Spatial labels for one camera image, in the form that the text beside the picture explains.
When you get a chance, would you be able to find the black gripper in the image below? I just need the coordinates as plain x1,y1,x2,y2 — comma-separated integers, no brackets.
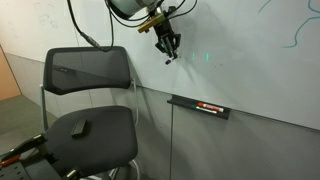
154,19,181,59

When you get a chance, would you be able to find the black whiteboard marker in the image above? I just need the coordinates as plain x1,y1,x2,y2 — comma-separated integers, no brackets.
165,37,174,65

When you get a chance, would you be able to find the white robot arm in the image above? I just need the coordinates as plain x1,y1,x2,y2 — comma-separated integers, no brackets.
107,0,181,60

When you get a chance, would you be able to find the green whiteboard marker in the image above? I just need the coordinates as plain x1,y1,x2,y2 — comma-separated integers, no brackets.
192,105,217,114

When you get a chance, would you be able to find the red whiteboard marker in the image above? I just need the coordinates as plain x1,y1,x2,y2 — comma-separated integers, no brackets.
197,102,224,112

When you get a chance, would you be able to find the black marker tray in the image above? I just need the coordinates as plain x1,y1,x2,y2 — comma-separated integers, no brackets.
168,95,231,120

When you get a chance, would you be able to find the black mesh office chair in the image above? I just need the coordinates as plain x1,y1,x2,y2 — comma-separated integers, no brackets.
43,46,138,177

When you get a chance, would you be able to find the large white whiteboard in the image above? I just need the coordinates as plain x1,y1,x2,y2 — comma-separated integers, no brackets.
71,0,320,129

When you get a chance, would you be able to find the black whiteboard eraser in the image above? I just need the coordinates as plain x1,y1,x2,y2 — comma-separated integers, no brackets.
71,119,87,139

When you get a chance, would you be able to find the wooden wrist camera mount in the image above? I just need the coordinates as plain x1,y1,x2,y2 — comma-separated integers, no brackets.
138,13,166,33

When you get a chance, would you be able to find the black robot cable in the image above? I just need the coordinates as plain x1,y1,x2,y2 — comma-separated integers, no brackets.
66,0,198,53

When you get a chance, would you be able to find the black clamp with orange handle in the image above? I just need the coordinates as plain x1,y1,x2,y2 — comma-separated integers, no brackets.
1,133,48,167

